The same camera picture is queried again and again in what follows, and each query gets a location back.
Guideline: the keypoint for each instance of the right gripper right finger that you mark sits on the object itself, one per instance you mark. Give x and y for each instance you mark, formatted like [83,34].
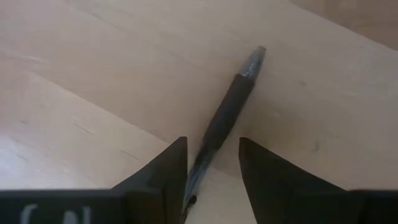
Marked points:
[280,193]

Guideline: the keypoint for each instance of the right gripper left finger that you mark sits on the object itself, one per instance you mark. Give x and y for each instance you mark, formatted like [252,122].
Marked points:
[161,186]

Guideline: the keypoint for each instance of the black retractable pen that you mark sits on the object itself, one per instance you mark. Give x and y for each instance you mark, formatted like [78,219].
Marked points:
[230,105]

